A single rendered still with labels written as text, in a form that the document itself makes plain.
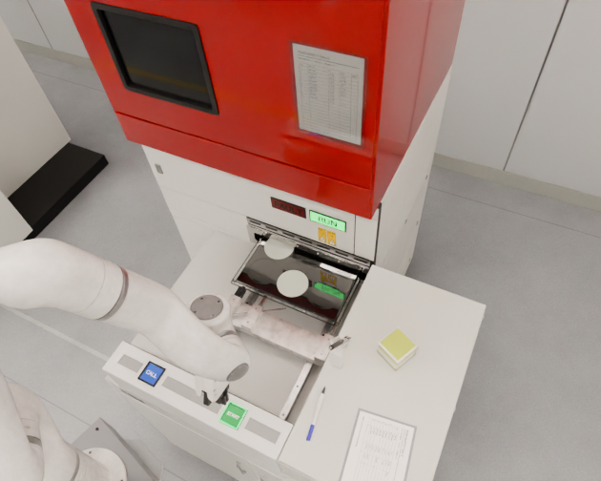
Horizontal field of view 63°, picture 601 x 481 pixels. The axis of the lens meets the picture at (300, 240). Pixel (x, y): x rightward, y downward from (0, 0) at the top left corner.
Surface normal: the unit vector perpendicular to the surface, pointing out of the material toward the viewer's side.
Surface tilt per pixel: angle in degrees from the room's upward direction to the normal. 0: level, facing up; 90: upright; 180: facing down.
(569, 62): 90
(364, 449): 0
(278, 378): 0
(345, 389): 0
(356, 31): 90
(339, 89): 90
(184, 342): 43
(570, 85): 90
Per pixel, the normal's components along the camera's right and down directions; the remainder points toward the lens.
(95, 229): -0.07, -0.60
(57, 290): 0.58, 0.48
